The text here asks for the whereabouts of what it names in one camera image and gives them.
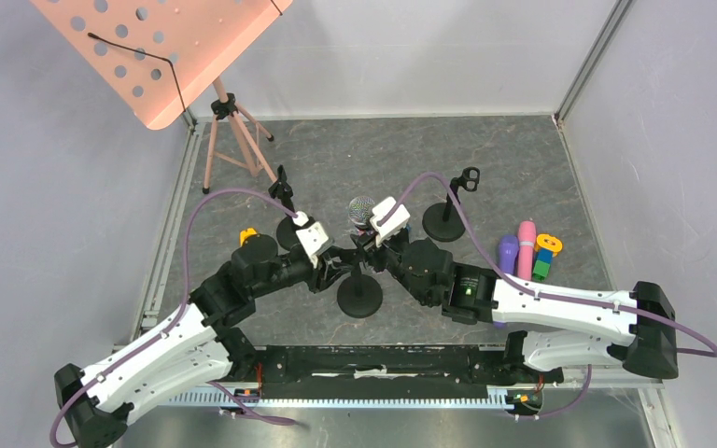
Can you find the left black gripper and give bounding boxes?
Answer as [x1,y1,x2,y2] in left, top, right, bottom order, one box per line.
[251,245,354,299]

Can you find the black microphone stand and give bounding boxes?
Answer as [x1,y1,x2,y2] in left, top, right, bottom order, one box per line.
[422,167,481,243]
[337,235,383,319]
[268,165,298,250]

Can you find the glitter microphone silver head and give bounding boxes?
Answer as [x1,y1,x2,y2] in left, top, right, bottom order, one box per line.
[347,195,375,234]

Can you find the pink toy microphone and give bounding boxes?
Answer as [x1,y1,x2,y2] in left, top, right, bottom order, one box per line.
[516,220,537,280]

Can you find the purple toy microphone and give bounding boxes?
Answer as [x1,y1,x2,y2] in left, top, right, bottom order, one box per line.
[497,234,519,274]

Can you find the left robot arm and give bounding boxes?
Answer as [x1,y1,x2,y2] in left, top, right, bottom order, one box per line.
[49,234,358,447]

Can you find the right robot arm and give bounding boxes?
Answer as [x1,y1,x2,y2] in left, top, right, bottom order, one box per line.
[368,238,679,381]

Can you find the pink music stand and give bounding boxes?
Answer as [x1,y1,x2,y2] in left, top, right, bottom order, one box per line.
[34,0,290,181]

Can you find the yellow triangle toy block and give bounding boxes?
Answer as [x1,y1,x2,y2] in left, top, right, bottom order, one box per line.
[239,227,258,246]

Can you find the stacked orange blue green blocks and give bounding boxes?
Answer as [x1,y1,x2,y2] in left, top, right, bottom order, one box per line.
[532,233,564,281]

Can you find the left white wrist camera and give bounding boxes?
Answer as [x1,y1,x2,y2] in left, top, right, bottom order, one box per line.
[292,211,333,268]

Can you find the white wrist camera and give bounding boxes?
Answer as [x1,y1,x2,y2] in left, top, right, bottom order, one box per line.
[292,211,333,268]
[370,196,411,247]

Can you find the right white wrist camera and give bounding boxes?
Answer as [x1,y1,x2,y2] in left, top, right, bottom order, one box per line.
[370,196,411,247]

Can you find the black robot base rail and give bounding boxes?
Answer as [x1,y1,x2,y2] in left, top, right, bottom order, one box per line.
[223,333,564,400]

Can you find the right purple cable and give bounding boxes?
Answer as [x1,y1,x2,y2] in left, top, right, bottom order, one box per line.
[376,172,717,420]

